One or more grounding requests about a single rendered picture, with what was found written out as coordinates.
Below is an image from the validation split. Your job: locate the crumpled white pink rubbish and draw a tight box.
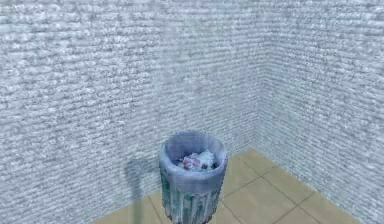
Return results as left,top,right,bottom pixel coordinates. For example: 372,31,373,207
175,149,219,173

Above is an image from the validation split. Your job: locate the pale grey bin bag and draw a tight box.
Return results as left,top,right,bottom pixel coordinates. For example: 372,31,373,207
158,130,229,199

